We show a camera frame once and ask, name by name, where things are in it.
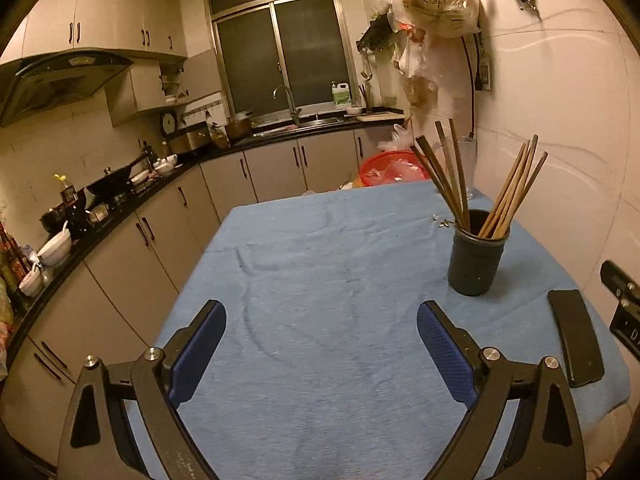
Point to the hanging clear plastic bag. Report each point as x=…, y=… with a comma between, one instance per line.
x=415, y=55

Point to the white ceramic bowl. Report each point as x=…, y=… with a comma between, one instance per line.
x=55, y=250
x=31, y=285

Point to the black utensil holder cup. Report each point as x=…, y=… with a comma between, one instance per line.
x=475, y=260

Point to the blue towel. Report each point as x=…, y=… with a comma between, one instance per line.
x=325, y=285

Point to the wall power outlet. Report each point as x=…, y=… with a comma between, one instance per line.
x=483, y=67

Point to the black wok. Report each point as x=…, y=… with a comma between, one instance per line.
x=115, y=180

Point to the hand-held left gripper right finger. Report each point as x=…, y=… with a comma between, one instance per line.
x=445, y=355

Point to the crumpled clear plastic bag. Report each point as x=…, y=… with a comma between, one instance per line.
x=400, y=139

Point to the upper kitchen cabinets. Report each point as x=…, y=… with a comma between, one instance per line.
x=100, y=10

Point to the glass pitcher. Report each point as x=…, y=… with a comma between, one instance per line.
x=470, y=160

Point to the hanging bag with brown contents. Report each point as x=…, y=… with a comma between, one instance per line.
x=421, y=92

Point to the kitchen cabinets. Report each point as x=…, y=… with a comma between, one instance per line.
x=150, y=240
x=100, y=10

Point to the metal box appliance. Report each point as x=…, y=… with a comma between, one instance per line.
x=192, y=141

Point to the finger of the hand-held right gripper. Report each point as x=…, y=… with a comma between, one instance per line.
x=622, y=282

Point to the yellow-capped oil bottle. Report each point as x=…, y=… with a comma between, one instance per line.
x=65, y=191

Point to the black kitchen countertop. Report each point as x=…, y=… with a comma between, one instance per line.
x=150, y=185

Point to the round kitchen scale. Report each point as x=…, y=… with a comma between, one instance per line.
x=168, y=122

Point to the lower kitchen cabinets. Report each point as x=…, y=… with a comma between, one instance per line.
x=150, y=240

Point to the countertop chopstick holder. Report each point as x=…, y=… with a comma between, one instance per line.
x=366, y=97

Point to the grey range hood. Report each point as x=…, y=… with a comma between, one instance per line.
x=55, y=80

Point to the metal kitchen faucet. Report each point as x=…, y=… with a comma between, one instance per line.
x=287, y=102

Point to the green detergent bottle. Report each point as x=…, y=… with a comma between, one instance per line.
x=341, y=95

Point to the bunch of chopsticks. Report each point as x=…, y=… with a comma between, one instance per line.
x=510, y=195

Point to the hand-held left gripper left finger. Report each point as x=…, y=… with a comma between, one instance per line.
x=197, y=350

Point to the red plastic colander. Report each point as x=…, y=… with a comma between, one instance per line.
x=390, y=170

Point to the metal cooking pot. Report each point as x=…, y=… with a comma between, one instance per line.
x=239, y=127

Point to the pale cutting board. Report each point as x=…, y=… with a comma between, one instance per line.
x=380, y=116

